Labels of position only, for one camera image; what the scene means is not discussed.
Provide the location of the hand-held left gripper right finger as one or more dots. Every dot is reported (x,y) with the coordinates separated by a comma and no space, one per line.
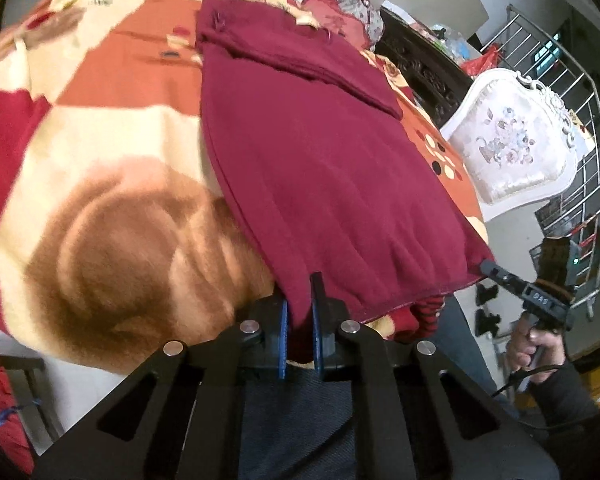
(316,332)

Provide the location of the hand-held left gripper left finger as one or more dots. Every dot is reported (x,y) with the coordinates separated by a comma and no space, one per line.
(282,332)

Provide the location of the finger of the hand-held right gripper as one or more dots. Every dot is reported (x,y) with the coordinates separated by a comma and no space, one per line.
(500,275)

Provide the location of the maroon long-sleeved shirt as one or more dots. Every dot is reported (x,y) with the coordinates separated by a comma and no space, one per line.
(330,170)

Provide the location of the person's right forearm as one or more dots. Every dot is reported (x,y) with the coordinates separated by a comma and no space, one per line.
(567,395)

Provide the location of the person's right hand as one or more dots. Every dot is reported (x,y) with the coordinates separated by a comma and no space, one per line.
(527,347)

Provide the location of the black slipper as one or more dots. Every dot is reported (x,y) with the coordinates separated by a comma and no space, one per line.
(487,322)
(488,294)

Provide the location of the person's leg in jeans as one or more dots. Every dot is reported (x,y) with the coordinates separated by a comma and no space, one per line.
(462,345)

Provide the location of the red striped cloth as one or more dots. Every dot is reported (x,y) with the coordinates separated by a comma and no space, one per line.
(430,317)

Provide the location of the white upholstered chair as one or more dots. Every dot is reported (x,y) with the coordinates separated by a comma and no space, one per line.
(515,155)

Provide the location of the metal railing rack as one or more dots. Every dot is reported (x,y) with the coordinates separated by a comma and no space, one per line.
(587,125)

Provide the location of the red plastic bag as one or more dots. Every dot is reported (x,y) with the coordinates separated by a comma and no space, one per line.
(480,62)

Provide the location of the dark carved wooden furniture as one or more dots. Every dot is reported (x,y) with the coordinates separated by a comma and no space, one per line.
(425,70)

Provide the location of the checked orange and red blanket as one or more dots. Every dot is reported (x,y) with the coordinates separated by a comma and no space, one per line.
(105,160)

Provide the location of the dark wooden stool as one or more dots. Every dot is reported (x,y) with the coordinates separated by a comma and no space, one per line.
(35,395)

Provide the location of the red fabric bundle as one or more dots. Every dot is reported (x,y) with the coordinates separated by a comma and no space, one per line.
(2,400)

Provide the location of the red embroidered pillow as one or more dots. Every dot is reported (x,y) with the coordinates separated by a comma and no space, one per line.
(337,17)

